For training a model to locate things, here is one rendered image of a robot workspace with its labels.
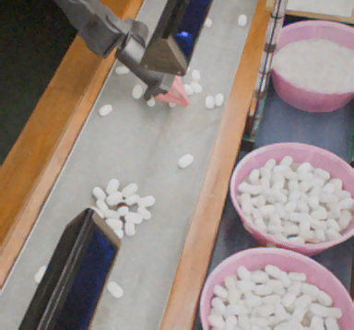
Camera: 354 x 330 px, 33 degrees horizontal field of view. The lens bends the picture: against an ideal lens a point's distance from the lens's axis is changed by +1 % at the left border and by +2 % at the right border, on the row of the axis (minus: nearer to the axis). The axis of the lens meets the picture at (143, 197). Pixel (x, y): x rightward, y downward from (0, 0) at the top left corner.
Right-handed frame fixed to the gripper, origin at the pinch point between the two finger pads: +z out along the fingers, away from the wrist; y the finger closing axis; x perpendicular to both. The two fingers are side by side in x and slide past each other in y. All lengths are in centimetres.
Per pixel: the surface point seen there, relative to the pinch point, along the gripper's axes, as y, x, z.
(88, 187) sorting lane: -28.4, 11.0, -9.3
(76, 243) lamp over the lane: -65, -26, -22
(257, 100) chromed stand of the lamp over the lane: -2.5, -15.7, 7.7
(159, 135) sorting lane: -9.5, 4.1, -1.4
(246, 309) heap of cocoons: -47, -13, 19
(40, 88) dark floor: 72, 107, -9
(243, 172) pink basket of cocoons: -15.6, -9.2, 14.1
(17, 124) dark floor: 49, 108, -10
